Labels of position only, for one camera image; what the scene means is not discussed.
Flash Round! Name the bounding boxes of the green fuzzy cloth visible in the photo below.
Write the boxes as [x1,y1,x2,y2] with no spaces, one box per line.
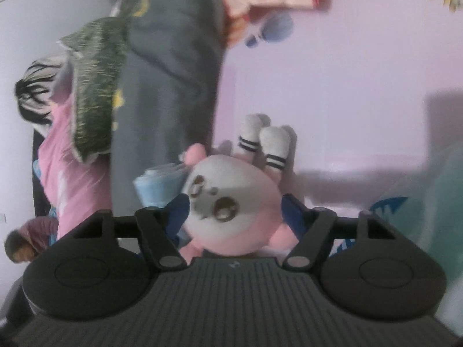
[60,16,131,163]

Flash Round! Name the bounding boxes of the grey quilt yellow stars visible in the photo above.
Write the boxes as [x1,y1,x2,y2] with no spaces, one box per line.
[110,0,232,225]

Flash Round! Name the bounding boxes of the pink cloth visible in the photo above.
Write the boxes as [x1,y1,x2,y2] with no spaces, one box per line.
[34,97,113,241]

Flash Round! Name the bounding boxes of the light blue towel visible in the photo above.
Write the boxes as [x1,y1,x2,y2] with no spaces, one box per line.
[133,163,187,206]

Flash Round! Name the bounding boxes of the pink plush doll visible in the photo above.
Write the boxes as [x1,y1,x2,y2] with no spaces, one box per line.
[179,114,299,257]

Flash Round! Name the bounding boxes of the white plastic bag blue print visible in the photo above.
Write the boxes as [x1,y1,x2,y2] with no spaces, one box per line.
[335,141,463,319]

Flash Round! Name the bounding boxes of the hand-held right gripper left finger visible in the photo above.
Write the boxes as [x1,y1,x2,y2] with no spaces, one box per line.
[72,193,190,270]

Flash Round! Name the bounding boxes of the black white striped cloth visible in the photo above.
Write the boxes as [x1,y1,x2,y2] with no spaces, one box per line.
[14,56,71,125]

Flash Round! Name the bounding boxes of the dark maroon cloth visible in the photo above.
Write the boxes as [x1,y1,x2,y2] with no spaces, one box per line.
[5,217,58,263]

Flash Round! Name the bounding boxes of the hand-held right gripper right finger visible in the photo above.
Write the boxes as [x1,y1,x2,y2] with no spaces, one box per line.
[281,193,398,270]

